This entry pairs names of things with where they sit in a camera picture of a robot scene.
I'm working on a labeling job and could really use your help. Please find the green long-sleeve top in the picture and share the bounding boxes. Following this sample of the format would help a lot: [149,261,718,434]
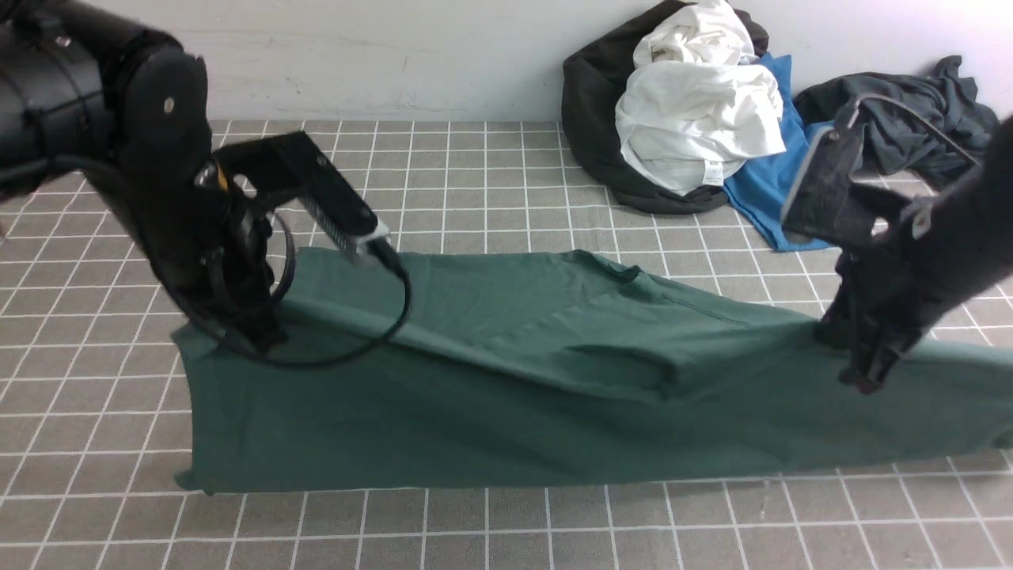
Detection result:
[173,250,1012,493]

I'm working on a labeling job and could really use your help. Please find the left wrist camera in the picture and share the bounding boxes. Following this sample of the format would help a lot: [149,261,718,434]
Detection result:
[214,131,396,268]

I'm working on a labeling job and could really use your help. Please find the dark grey crumpled shirt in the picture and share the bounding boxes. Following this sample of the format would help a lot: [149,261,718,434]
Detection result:
[793,55,1001,190]

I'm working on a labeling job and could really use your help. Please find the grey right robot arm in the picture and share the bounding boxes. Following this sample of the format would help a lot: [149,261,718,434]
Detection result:
[795,119,1012,394]

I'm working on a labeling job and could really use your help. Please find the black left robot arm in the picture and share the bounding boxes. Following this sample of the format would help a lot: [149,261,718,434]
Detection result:
[2,1,286,355]

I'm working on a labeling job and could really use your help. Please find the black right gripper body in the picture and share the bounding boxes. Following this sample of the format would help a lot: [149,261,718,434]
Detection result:
[815,198,947,393]

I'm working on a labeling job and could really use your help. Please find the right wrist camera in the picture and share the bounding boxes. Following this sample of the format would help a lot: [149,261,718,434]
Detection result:
[780,127,912,250]

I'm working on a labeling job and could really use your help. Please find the white crumpled shirt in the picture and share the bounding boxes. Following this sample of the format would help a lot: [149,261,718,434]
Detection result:
[615,1,786,196]

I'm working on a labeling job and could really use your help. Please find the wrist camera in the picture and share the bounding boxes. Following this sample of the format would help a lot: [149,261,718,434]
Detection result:
[214,131,396,268]
[780,127,912,250]

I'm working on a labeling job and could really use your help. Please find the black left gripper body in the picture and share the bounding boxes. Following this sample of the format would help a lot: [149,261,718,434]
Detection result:
[127,158,289,356]

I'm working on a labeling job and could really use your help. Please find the black crumpled garment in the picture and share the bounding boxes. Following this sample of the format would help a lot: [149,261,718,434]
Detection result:
[561,1,769,215]

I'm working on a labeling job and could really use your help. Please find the blue t-shirt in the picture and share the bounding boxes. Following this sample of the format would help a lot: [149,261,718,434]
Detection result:
[724,53,833,252]

